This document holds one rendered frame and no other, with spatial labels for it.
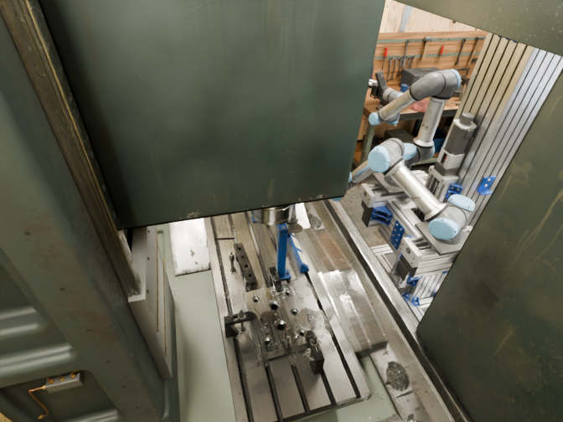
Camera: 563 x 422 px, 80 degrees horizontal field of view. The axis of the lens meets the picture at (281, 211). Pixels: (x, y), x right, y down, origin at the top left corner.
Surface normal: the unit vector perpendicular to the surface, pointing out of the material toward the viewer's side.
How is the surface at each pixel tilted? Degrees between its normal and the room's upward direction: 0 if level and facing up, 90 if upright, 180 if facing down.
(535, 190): 90
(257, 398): 0
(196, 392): 0
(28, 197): 90
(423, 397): 17
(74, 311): 90
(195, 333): 0
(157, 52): 90
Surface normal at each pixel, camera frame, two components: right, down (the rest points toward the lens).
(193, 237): 0.14, -0.44
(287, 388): 0.04, -0.76
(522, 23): -0.96, 0.15
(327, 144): 0.27, 0.63
